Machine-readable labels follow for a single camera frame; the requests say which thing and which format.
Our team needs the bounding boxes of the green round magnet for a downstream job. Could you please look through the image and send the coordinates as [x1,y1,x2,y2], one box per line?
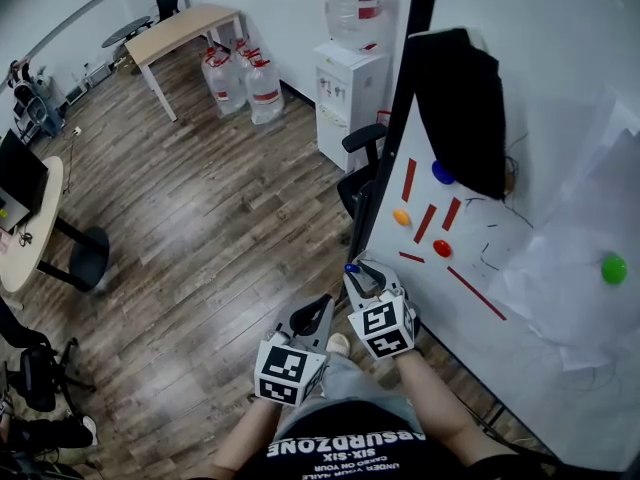
[600,254,628,286]

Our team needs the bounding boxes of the wooden table white legs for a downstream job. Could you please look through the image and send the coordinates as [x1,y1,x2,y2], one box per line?
[124,3,244,123]

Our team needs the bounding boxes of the long red magnetic strip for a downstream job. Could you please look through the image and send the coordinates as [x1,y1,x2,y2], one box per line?
[446,265,508,322]

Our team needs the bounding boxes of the person's black printed t-shirt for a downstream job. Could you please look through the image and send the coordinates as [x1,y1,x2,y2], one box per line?
[189,400,551,480]

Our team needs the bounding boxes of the person's left forearm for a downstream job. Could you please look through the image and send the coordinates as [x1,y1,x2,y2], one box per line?
[212,396,281,480]

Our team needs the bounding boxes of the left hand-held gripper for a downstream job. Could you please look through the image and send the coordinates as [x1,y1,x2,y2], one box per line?
[253,294,335,408]

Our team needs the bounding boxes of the person's beige shoe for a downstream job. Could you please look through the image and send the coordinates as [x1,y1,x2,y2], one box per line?
[325,332,351,357]

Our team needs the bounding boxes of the black computer monitor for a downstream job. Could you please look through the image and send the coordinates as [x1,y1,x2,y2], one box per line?
[0,127,50,233]

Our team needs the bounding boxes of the humanoid figure on stand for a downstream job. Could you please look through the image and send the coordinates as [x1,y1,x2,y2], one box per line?
[7,56,65,142]

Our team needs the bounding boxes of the person's grey trousers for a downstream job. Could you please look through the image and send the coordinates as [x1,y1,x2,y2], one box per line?
[272,350,421,434]

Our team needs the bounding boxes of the large whiteboard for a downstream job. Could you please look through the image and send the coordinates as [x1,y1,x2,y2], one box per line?
[367,0,640,472]

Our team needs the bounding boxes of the black swivel office chair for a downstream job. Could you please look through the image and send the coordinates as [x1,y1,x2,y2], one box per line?
[4,337,96,419]

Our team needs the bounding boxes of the black armrest office chair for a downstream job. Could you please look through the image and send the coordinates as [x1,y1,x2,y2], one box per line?
[337,122,389,219]

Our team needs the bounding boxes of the round beige table black base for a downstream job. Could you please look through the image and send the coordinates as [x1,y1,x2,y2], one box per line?
[0,155,111,294]

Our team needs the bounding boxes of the large dispenser water bottle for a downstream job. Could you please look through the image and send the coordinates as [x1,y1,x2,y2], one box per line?
[319,0,401,52]

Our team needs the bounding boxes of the blue round magnet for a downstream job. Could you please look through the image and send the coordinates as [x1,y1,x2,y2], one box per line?
[431,160,457,187]

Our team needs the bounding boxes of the white paper sheets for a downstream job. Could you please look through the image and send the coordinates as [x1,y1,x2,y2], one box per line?
[487,87,640,374]

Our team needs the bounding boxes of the white water dispenser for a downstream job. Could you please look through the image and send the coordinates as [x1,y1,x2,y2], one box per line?
[313,41,391,174]

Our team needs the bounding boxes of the person's right forearm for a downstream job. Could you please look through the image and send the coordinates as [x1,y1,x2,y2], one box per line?
[397,351,501,469]

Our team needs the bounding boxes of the black felt whiteboard eraser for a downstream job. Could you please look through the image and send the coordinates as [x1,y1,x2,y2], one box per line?
[407,26,511,202]

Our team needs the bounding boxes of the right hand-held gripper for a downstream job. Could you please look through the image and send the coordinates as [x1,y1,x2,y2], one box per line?
[343,261,421,362]

